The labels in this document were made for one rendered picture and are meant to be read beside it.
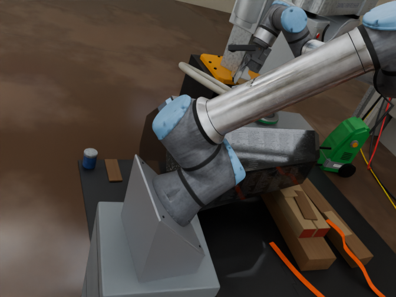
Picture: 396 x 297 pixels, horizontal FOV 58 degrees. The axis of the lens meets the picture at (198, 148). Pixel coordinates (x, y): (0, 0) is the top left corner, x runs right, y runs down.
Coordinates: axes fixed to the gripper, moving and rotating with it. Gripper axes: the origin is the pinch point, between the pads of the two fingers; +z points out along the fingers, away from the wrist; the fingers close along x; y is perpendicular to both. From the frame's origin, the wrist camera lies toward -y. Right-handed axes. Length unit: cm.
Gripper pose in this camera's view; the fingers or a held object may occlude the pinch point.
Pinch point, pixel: (231, 82)
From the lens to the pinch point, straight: 156.1
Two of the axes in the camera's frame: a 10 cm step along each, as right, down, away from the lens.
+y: 8.6, 5.0, 0.8
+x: 0.4, -2.4, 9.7
